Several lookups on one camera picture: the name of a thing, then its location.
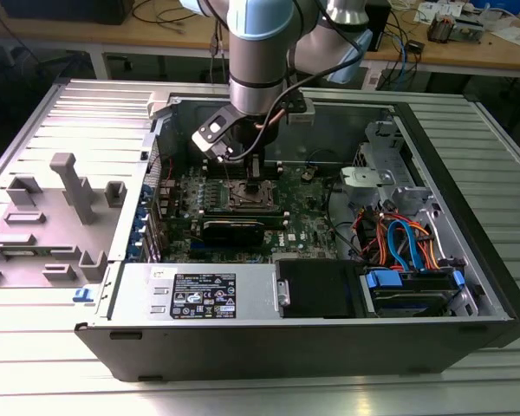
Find silver power supply unit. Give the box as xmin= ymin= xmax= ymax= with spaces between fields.
xmin=107 ymin=262 xmax=283 ymax=322

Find black RAM slot bank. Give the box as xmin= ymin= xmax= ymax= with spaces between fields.
xmin=204 ymin=159 xmax=283 ymax=179

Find blue disk wire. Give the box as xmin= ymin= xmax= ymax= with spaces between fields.
xmin=387 ymin=219 xmax=426 ymax=272

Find black PC case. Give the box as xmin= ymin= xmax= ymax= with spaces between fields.
xmin=73 ymin=88 xmax=520 ymax=383

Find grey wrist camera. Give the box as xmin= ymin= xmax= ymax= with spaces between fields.
xmin=287 ymin=100 xmax=316 ymax=126

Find black graphics card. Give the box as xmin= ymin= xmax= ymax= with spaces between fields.
xmin=198 ymin=218 xmax=265 ymax=250

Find copper finned cooler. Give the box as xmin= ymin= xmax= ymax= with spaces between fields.
xmin=427 ymin=11 xmax=459 ymax=44

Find orange disk power wire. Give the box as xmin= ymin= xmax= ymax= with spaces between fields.
xmin=354 ymin=207 xmax=441 ymax=270

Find white corner bracket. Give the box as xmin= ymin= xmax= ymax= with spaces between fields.
xmin=146 ymin=91 xmax=177 ymax=121

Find metal socket cover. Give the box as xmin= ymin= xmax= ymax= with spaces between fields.
xmin=230 ymin=179 xmax=276 ymax=210

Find green motherboard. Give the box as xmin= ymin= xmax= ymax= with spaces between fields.
xmin=155 ymin=162 xmax=343 ymax=265

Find hard disk in blue carrier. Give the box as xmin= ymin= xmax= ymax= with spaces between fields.
xmin=363 ymin=268 xmax=467 ymax=317

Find white printed cards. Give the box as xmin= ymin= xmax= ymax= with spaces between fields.
xmin=417 ymin=1 xmax=439 ymax=23

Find black upright tower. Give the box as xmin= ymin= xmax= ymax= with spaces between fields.
xmin=367 ymin=0 xmax=393 ymax=52

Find white paper sheets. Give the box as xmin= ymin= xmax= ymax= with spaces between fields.
xmin=490 ymin=24 xmax=520 ymax=47

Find grey metal device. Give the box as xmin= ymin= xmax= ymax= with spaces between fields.
xmin=452 ymin=15 xmax=486 ymax=44

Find grey parts rack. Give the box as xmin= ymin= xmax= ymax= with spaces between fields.
xmin=0 ymin=151 xmax=129 ymax=287

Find large black box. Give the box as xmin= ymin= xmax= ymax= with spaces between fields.
xmin=0 ymin=0 xmax=135 ymax=25

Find wooden workbench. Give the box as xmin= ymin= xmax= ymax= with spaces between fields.
xmin=0 ymin=0 xmax=520 ymax=81

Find black power supply label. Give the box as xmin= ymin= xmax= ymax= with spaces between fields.
xmin=169 ymin=271 xmax=237 ymax=321

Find silver metal drive cage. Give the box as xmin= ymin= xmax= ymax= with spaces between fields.
xmin=338 ymin=119 xmax=439 ymax=209

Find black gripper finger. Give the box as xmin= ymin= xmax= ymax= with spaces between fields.
xmin=245 ymin=155 xmax=265 ymax=196

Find square CPU chip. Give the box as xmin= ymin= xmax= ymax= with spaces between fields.
xmin=237 ymin=185 xmax=268 ymax=205

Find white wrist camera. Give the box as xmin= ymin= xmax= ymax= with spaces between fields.
xmin=192 ymin=114 xmax=237 ymax=164

